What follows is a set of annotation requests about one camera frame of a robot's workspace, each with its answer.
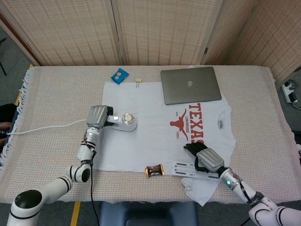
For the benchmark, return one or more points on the beige woven tablecloth with fringe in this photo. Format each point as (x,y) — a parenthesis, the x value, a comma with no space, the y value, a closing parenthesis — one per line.
(58,94)

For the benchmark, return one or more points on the white power strip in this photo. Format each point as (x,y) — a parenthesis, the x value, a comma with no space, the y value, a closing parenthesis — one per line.
(290,93)

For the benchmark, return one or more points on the woven folding screen panel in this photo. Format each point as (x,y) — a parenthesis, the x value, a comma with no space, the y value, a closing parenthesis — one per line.
(70,30)
(164,30)
(277,35)

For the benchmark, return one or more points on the blue snack packet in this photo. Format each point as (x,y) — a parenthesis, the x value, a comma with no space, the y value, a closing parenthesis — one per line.
(120,75)

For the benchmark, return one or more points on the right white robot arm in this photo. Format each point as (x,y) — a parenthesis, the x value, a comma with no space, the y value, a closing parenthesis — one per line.
(235,186)

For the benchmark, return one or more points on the white Texas print t-shirt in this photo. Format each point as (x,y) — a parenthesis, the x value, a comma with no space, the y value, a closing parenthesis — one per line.
(145,146)

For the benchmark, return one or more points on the brown chocolate snack wrapper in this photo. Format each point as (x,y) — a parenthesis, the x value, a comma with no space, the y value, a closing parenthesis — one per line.
(154,171)

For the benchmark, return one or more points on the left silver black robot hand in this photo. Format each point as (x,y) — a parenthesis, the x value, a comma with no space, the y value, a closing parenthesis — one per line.
(96,116)

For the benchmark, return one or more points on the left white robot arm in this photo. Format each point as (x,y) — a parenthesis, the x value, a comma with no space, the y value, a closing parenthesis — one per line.
(56,186)

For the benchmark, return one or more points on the beige binder clip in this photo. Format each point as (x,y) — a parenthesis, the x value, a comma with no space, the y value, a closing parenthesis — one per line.
(139,80)

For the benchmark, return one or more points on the black chair leg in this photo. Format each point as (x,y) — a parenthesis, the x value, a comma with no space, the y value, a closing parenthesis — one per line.
(2,63)

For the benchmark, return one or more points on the dark clothed bystander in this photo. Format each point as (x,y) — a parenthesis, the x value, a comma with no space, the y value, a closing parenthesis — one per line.
(5,117)

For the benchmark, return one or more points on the white handheld steam iron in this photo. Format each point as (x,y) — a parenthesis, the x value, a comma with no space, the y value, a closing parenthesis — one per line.
(127,127)

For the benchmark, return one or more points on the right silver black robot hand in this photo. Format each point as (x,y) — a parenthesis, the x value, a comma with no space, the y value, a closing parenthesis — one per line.
(209,160)

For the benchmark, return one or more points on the grey closed laptop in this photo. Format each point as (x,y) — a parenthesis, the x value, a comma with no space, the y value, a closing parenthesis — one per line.
(190,86)

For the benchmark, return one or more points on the white folding laptop stand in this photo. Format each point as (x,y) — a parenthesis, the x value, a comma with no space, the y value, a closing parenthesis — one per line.
(183,168)

